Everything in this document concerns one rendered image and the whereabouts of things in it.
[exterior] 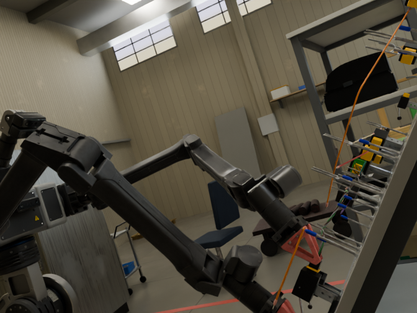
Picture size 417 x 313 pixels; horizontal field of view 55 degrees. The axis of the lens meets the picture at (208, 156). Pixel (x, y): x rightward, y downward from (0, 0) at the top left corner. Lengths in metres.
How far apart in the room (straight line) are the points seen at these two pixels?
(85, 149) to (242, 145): 9.76
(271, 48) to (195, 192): 4.51
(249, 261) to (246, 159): 9.55
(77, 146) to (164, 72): 11.01
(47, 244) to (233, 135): 7.23
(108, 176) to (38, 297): 0.67
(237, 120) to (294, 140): 1.58
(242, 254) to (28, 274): 0.74
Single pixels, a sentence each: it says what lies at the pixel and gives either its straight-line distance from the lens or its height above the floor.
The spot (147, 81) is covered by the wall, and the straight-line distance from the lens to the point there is 12.03.
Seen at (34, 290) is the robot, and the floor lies 1.21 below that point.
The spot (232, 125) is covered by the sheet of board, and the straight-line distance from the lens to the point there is 10.72.
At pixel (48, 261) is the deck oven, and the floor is 0.96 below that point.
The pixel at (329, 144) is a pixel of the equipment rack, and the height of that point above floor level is 1.33.
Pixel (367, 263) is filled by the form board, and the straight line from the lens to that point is 0.59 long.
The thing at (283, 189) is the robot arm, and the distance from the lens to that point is 0.91.
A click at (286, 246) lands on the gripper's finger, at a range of 0.87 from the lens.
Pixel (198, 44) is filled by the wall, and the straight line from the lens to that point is 11.46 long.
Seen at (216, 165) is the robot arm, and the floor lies 1.41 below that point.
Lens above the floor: 1.43
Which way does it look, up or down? level
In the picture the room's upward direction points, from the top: 18 degrees counter-clockwise
